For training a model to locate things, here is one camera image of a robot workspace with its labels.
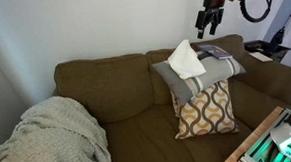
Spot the brown fabric sofa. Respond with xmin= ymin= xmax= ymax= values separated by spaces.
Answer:
xmin=48 ymin=30 xmax=291 ymax=162

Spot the dark spray bottle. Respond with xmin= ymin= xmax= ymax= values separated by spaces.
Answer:
xmin=270 ymin=26 xmax=287 ymax=49

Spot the white towel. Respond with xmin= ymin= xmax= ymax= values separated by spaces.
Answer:
xmin=165 ymin=38 xmax=207 ymax=82

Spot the purple book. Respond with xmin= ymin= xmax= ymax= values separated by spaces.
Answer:
xmin=197 ymin=41 xmax=234 ymax=61

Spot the white paper sheet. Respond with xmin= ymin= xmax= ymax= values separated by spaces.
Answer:
xmin=248 ymin=50 xmax=275 ymax=64

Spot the black corrugated cable hose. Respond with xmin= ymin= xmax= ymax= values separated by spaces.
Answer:
xmin=238 ymin=0 xmax=275 ymax=24

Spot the wooden robot platform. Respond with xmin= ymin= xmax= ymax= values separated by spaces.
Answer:
xmin=217 ymin=105 xmax=288 ymax=162

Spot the grey striped pillow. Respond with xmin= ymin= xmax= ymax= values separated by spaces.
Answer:
xmin=150 ymin=48 xmax=249 ymax=109

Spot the cream knitted blanket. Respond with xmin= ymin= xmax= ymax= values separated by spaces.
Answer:
xmin=0 ymin=93 xmax=113 ymax=162

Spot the aluminium rail frame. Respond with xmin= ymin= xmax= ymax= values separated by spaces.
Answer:
xmin=236 ymin=107 xmax=291 ymax=162

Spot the black side table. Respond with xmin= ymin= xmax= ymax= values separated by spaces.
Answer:
xmin=242 ymin=37 xmax=291 ymax=66

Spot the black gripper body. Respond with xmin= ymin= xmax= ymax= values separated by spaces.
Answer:
xmin=202 ymin=0 xmax=229 ymax=13

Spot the yellow brown wave-pattern pillow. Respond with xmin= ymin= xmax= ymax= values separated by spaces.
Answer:
xmin=170 ymin=78 xmax=241 ymax=141

